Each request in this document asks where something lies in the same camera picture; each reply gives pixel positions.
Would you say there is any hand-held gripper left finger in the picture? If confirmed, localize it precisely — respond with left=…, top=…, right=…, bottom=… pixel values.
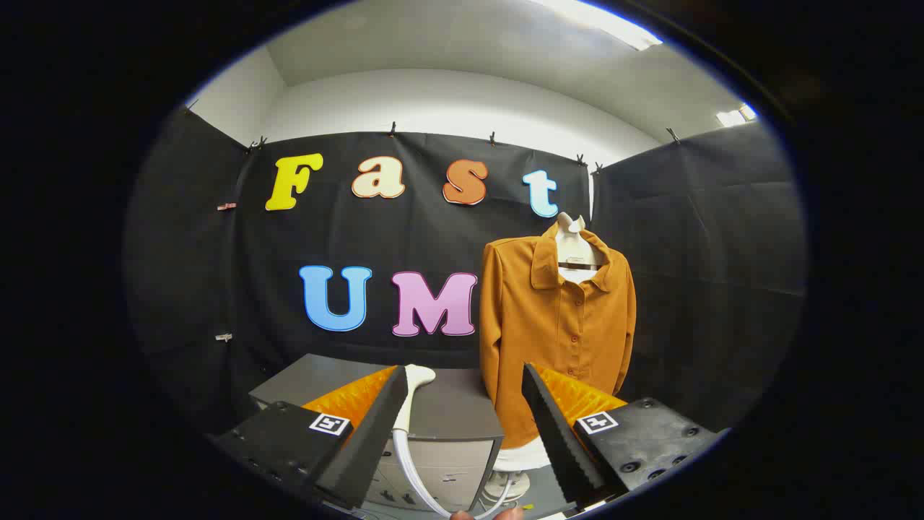
left=206, top=365, right=410, bottom=512

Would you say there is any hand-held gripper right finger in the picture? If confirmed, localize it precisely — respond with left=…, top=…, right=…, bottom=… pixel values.
left=521, top=363, right=725, bottom=510

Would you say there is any orange button-up shirt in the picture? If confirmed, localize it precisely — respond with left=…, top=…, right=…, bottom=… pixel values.
left=479, top=222, right=637, bottom=450

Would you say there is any white clothes hanger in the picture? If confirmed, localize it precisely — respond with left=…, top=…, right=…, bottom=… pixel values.
left=556, top=212, right=607, bottom=284

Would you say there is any white stand base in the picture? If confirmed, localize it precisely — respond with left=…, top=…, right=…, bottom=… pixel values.
left=480, top=469, right=531, bottom=508

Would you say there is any grey drawer cabinet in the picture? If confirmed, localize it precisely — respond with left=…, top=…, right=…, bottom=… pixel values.
left=249, top=352, right=505, bottom=515

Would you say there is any black backdrop cloth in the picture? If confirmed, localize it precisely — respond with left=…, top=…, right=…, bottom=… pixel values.
left=124, top=108, right=808, bottom=463

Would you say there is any ceiling light panel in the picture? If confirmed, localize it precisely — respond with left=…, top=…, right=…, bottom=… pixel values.
left=716, top=103, right=757, bottom=127
left=534, top=0, right=663, bottom=51

